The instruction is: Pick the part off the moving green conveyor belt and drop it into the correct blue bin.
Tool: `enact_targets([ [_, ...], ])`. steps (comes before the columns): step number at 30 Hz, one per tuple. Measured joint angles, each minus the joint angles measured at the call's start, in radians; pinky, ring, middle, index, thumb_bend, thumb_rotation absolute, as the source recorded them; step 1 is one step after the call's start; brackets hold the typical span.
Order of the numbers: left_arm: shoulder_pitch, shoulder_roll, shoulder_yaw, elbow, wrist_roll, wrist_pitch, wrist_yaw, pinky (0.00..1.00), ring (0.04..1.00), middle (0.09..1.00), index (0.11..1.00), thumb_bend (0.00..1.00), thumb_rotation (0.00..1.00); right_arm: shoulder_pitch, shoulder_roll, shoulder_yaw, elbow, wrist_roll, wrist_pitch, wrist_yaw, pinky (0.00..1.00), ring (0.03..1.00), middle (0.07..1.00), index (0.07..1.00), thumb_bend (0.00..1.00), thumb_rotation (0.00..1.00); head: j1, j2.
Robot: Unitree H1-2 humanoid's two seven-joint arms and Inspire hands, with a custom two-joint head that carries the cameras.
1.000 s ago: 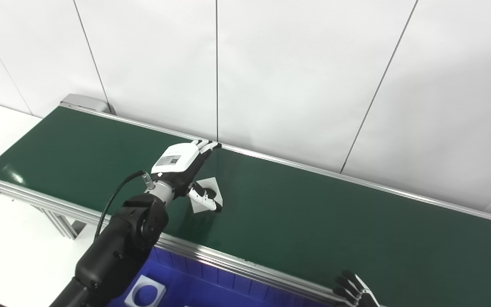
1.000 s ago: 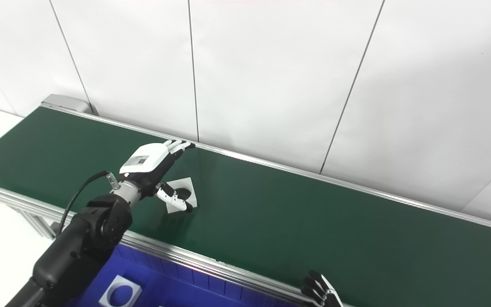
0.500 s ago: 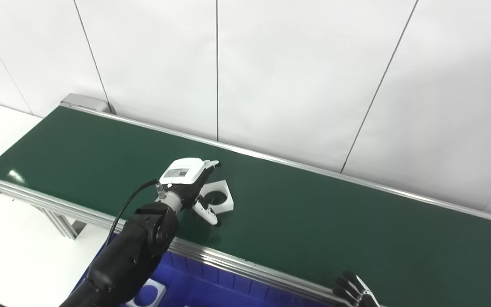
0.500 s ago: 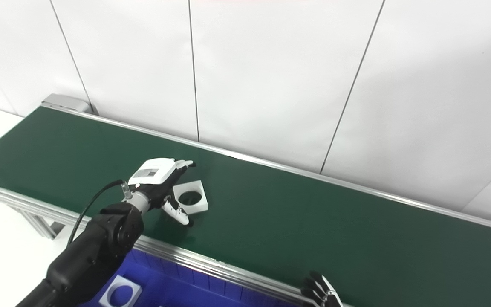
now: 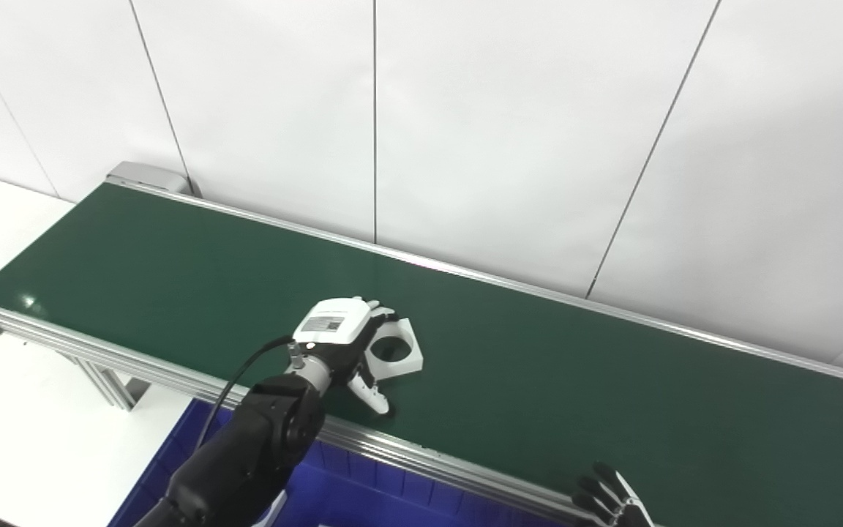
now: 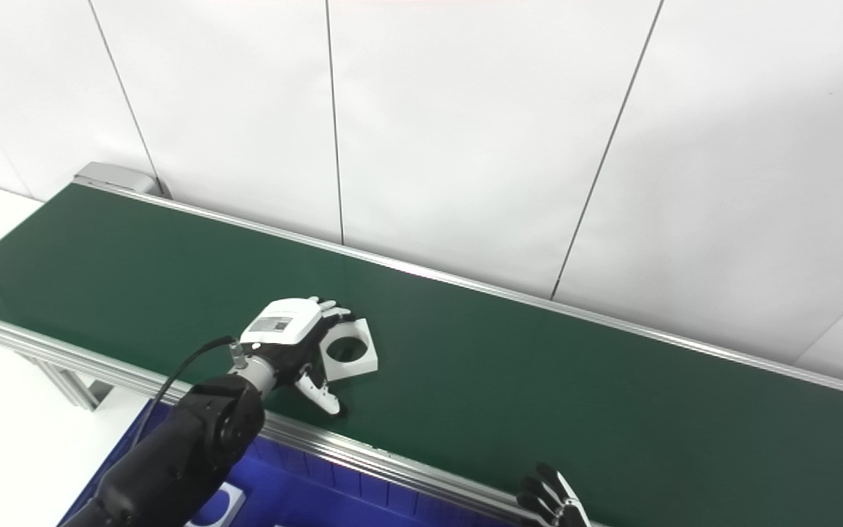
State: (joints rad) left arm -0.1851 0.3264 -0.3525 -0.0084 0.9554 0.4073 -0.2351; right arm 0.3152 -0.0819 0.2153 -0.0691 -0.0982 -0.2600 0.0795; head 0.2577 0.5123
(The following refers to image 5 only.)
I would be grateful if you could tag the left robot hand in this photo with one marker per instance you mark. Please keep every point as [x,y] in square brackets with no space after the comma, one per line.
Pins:
[330,326]

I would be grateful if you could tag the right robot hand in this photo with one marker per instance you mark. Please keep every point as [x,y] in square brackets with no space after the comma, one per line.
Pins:
[612,505]

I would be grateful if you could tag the white square part round hole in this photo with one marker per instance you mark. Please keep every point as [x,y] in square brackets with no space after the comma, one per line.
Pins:
[410,359]

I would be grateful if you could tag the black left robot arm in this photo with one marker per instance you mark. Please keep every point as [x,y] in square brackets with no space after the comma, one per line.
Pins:
[246,454]

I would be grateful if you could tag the blue bin with white parts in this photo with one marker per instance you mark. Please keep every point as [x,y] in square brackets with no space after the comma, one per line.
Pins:
[363,498]

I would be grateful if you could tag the aluminium conveyor leg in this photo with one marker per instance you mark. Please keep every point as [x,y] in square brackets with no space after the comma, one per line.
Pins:
[110,384]

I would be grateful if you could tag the green conveyor belt aluminium frame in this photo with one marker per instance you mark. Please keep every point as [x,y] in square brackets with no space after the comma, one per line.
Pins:
[538,380]

